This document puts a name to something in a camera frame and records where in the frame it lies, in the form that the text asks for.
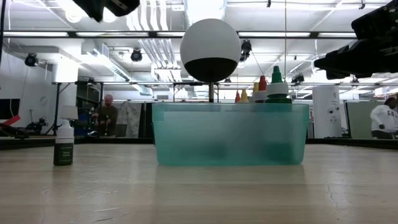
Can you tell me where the teal translucent plastic bin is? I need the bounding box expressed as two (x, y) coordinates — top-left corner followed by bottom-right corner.
(151, 102), (310, 166)

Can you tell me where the white cylindrical column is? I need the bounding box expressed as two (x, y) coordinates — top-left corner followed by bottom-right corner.
(312, 85), (342, 139)

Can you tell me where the person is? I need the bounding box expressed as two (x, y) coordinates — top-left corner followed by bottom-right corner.
(91, 94), (119, 138)
(369, 96), (398, 140)

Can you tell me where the small green-labelled dye bottle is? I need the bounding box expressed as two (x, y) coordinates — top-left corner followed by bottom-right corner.
(53, 119), (75, 167)

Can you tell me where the white globe table lamp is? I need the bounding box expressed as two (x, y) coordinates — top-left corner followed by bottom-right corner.
(179, 17), (243, 105)

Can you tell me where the large red-capped dye bottle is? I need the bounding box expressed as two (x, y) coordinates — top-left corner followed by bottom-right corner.
(253, 75), (273, 104)

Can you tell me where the grey partition panel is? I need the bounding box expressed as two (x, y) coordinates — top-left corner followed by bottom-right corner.
(346, 100), (398, 141)

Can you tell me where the large green-capped dye bottle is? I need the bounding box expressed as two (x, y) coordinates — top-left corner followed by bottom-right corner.
(264, 65), (293, 105)

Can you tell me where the grey patterned sheet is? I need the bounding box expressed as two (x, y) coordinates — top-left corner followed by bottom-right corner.
(114, 101), (143, 138)

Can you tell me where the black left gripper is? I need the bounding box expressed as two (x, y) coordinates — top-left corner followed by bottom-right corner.
(72, 0), (141, 23)

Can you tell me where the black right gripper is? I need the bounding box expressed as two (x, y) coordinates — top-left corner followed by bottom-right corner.
(313, 0), (398, 81)

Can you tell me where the black shelving rack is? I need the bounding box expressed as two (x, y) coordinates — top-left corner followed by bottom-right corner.
(52, 81), (106, 138)

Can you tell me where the red object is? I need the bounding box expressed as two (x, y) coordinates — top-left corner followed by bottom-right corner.
(0, 114), (21, 127)

